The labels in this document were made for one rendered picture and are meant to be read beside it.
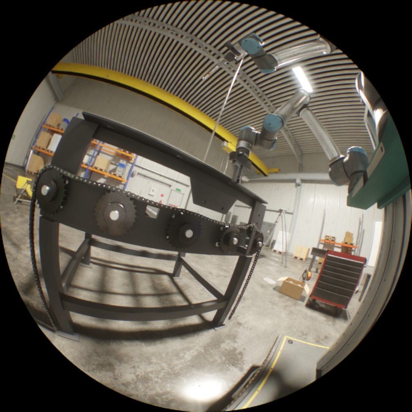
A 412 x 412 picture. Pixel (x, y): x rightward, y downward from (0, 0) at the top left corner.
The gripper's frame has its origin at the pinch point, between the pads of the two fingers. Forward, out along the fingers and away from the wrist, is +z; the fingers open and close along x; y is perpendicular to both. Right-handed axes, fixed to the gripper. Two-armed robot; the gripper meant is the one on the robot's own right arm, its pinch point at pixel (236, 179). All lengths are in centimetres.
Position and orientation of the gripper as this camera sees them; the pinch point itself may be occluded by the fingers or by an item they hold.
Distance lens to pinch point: 68.8
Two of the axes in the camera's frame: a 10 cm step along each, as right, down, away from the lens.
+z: -2.8, 9.6, -0.8
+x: 7.8, 2.8, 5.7
